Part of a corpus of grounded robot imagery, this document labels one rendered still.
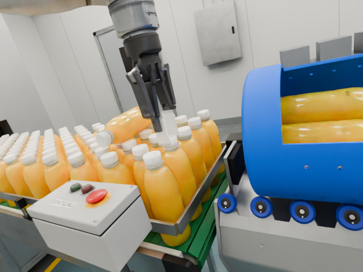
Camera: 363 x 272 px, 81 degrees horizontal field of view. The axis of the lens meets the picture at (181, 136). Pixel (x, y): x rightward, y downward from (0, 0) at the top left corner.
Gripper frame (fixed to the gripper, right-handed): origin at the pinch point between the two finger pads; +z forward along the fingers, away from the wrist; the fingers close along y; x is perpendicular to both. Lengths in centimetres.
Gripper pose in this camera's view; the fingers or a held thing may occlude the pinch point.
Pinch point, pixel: (166, 128)
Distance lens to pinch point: 49.6
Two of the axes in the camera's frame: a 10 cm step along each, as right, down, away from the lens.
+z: 2.4, 9.2, 3.1
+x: -8.6, 0.6, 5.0
